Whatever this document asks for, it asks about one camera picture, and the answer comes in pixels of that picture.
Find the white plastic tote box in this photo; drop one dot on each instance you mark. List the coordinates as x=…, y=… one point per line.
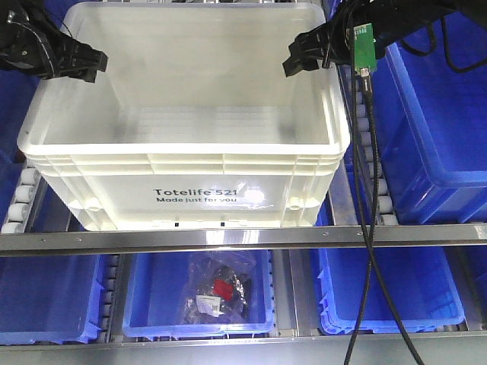
x=194, y=123

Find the lower roller track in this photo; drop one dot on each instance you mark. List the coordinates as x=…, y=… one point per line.
x=108, y=297

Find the white roller track left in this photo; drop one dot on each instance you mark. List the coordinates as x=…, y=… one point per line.
x=18, y=212

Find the blue bin lower left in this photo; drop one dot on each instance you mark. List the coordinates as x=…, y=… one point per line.
x=51, y=298

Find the blue bin lower middle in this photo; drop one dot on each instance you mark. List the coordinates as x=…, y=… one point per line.
x=154, y=296

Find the lower shelf front rail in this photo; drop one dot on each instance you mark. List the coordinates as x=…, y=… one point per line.
x=434, y=348

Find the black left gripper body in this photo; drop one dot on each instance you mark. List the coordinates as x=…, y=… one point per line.
x=31, y=44

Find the blue bin upper right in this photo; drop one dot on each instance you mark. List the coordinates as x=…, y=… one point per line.
x=431, y=127

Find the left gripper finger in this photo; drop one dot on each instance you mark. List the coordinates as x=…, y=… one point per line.
x=87, y=74
x=81, y=56

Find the green circuit board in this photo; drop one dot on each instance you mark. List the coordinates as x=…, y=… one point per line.
x=365, y=61

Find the plastic bag of parts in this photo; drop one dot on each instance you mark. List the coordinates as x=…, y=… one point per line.
x=218, y=289

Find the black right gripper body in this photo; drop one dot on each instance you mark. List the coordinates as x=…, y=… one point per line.
x=390, y=21

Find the white roller track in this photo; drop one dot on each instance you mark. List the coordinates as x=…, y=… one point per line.
x=370, y=173
x=18, y=212

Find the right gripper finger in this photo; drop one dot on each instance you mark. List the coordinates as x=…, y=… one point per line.
x=293, y=66
x=313, y=44

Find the blue bin upper left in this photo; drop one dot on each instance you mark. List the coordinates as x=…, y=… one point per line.
x=16, y=94

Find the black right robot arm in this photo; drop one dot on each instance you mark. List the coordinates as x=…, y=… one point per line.
x=432, y=11

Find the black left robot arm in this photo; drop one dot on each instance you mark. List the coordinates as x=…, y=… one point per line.
x=65, y=33

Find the white roller track right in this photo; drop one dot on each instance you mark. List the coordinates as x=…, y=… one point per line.
x=370, y=173

